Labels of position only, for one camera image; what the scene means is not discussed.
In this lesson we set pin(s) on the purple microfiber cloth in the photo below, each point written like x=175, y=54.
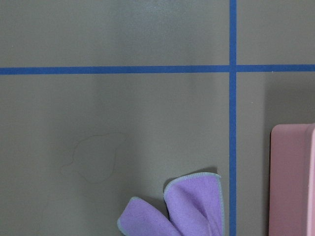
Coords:
x=194, y=203

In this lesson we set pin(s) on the pink plastic tray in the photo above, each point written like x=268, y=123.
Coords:
x=292, y=180

